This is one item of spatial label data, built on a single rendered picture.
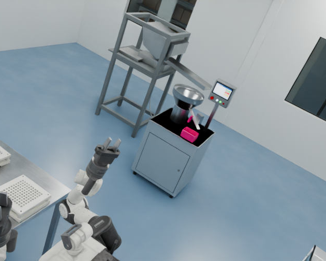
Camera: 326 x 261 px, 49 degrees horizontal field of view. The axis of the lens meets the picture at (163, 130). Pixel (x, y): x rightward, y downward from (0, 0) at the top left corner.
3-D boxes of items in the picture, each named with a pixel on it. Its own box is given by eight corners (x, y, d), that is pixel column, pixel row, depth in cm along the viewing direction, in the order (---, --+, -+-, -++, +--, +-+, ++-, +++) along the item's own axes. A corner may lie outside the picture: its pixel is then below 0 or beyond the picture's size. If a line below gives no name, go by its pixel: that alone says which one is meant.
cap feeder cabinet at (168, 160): (128, 173, 421) (148, 119, 386) (150, 156, 469) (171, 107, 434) (172, 202, 404) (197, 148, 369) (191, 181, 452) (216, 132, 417)
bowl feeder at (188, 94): (157, 116, 399) (168, 87, 382) (171, 109, 430) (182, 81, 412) (194, 138, 386) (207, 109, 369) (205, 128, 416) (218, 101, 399)
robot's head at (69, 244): (89, 241, 143) (84, 224, 141) (75, 254, 136) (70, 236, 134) (77, 240, 146) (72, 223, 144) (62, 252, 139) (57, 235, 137)
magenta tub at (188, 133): (179, 135, 378) (182, 129, 374) (183, 132, 388) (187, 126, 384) (192, 143, 374) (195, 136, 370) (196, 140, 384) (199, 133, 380)
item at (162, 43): (69, 119, 477) (98, 10, 408) (114, 102, 567) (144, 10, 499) (157, 175, 438) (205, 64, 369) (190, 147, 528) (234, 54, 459)
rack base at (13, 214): (49, 203, 223) (50, 200, 221) (18, 222, 202) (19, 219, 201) (21, 182, 229) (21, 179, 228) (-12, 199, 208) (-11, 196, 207)
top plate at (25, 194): (51, 197, 220) (52, 194, 219) (20, 216, 200) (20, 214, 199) (23, 176, 227) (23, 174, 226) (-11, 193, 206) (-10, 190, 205)
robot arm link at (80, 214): (82, 213, 193) (106, 228, 177) (60, 222, 184) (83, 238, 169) (79, 193, 190) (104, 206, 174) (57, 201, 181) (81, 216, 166)
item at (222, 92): (193, 128, 407) (215, 79, 378) (196, 125, 416) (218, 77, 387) (210, 138, 401) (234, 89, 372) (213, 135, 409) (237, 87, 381)
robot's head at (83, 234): (89, 243, 148) (94, 228, 144) (73, 257, 140) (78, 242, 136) (77, 234, 150) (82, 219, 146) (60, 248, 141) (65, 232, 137)
